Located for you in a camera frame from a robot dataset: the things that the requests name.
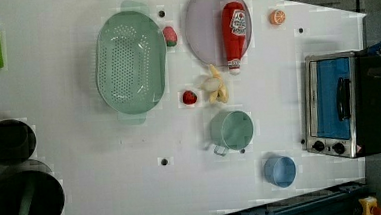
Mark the silver toaster oven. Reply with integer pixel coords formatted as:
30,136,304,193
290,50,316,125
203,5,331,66
304,52,381,159

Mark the orange slice toy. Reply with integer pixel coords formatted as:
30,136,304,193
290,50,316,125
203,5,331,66
269,10,286,25

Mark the green perforated colander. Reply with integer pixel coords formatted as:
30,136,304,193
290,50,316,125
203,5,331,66
95,0,167,125

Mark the red ketchup bottle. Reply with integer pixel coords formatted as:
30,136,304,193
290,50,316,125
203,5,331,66
221,1,247,75

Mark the green mug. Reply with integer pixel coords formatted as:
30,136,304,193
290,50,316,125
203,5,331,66
210,110,254,157

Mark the large black round container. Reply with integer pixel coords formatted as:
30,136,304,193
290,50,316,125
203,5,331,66
0,159,65,215

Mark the small black round container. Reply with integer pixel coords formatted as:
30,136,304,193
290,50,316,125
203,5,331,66
0,119,37,166

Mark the peeled banana toy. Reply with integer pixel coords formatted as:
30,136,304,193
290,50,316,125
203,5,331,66
201,64,229,104

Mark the red strawberry toy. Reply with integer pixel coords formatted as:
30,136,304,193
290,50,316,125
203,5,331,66
182,90,197,106

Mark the pink strawberry toy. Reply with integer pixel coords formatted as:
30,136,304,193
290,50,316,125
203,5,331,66
163,26,178,47

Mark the blue metal frame rail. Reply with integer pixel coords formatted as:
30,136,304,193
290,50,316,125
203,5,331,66
226,182,369,215

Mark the lilac round plate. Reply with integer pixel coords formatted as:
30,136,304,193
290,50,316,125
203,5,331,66
184,0,252,66

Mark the blue cup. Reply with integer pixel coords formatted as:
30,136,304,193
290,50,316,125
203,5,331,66
263,156,297,188

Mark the yellow red clamp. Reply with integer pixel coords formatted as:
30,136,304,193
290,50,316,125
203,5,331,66
359,197,381,215

